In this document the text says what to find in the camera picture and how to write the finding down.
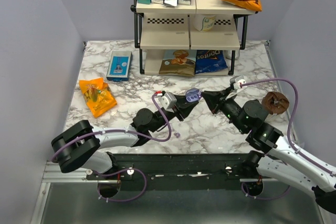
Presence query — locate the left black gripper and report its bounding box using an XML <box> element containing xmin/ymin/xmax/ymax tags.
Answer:
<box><xmin>149</xmin><ymin>94</ymin><xmax>198</xmax><ymax>134</ymax></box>

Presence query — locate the blue Doritos bag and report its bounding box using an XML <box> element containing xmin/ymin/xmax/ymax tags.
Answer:
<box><xmin>195</xmin><ymin>50</ymin><xmax>228</xmax><ymax>74</ymax></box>

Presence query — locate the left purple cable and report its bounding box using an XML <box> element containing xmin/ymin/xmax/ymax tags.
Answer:
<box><xmin>50</xmin><ymin>92</ymin><xmax>173</xmax><ymax>203</ymax></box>

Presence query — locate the beige black shelf rack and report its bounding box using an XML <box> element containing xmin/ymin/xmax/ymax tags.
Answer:
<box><xmin>130</xmin><ymin>0</ymin><xmax>254</xmax><ymax>75</ymax></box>

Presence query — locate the purple cable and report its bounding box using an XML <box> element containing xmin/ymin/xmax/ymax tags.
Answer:
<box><xmin>50</xmin><ymin>92</ymin><xmax>173</xmax><ymax>203</ymax></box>
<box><xmin>240</xmin><ymin>78</ymin><xmax>336</xmax><ymax>201</ymax></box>

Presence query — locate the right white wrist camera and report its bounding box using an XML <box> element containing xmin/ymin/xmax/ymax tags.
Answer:
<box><xmin>225</xmin><ymin>75</ymin><xmax>246</xmax><ymax>100</ymax></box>

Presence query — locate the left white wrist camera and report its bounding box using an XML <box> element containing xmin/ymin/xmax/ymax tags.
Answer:
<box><xmin>159</xmin><ymin>91</ymin><xmax>177</xmax><ymax>110</ymax></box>

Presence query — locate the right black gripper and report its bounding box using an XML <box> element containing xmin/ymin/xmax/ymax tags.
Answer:
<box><xmin>201</xmin><ymin>86</ymin><xmax>247</xmax><ymax>133</ymax></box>

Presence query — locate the white yogurt cup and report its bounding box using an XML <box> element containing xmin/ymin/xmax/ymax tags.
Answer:
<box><xmin>193</xmin><ymin>14</ymin><xmax>216</xmax><ymax>32</ymax></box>

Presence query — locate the blue razor box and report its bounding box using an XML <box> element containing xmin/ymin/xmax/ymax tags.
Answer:
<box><xmin>106</xmin><ymin>50</ymin><xmax>132</xmax><ymax>82</ymax></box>

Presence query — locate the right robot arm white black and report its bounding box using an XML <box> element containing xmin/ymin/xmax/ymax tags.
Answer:
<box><xmin>202</xmin><ymin>90</ymin><xmax>335</xmax><ymax>214</ymax></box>

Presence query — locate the orange candy bag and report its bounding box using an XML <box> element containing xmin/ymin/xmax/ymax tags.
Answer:
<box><xmin>79</xmin><ymin>78</ymin><xmax>117</xmax><ymax>118</ymax></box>

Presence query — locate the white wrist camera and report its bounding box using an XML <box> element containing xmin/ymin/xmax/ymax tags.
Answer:
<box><xmin>225</xmin><ymin>75</ymin><xmax>246</xmax><ymax>100</ymax></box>
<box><xmin>159</xmin><ymin>91</ymin><xmax>177</xmax><ymax>110</ymax></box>

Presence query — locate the lavender earbud charging case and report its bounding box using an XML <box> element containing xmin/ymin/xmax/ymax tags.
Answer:
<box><xmin>185</xmin><ymin>88</ymin><xmax>202</xmax><ymax>103</ymax></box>

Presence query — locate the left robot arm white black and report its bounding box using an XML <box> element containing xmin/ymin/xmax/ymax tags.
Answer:
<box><xmin>51</xmin><ymin>89</ymin><xmax>201</xmax><ymax>179</ymax></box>

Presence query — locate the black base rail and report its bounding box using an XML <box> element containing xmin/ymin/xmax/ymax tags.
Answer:
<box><xmin>87</xmin><ymin>151</ymin><xmax>261</xmax><ymax>195</ymax></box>

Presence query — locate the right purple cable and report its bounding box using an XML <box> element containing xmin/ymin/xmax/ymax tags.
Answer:
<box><xmin>240</xmin><ymin>78</ymin><xmax>336</xmax><ymax>201</ymax></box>

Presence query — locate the gold brown snack bag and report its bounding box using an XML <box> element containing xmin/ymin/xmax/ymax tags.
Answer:
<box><xmin>159</xmin><ymin>49</ymin><xmax>197</xmax><ymax>77</ymax></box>

